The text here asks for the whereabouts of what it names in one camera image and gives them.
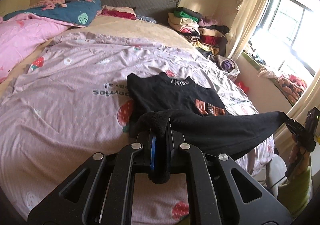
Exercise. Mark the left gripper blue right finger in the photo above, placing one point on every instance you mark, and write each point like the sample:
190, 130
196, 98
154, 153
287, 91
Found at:
168, 148

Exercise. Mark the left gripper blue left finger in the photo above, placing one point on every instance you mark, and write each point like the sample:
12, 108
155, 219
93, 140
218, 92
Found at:
152, 149

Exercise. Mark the black sweater orange cuffs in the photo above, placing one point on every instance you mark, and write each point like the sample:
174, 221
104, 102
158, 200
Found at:
198, 113

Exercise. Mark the green right sleeve forearm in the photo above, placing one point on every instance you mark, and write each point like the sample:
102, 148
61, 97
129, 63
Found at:
294, 195

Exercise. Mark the clothes on window sill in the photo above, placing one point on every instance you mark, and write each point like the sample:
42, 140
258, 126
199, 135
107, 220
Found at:
291, 86

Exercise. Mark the bag with purple clothes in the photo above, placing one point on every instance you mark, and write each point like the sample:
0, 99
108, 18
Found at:
227, 65

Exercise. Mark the pile of folded clothes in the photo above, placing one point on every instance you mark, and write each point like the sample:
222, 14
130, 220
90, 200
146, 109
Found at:
205, 34

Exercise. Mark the right hand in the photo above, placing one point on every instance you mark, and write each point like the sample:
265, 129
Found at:
303, 164

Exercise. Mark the red plastic bag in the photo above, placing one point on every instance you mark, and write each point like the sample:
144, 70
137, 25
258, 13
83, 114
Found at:
243, 87

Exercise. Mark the lilac strawberry print duvet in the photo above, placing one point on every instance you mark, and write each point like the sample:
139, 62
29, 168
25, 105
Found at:
73, 101

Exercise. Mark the red and pink pillow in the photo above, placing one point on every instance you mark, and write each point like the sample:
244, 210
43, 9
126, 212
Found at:
121, 12

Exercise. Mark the teal leaf print blanket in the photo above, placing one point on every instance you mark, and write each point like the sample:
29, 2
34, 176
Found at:
76, 12

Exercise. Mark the cream curtain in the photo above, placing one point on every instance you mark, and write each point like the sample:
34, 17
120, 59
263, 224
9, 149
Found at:
243, 26

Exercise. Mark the pink floral quilt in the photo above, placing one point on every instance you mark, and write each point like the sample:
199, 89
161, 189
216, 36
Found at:
22, 34

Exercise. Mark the window frame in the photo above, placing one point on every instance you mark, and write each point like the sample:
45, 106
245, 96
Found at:
287, 38

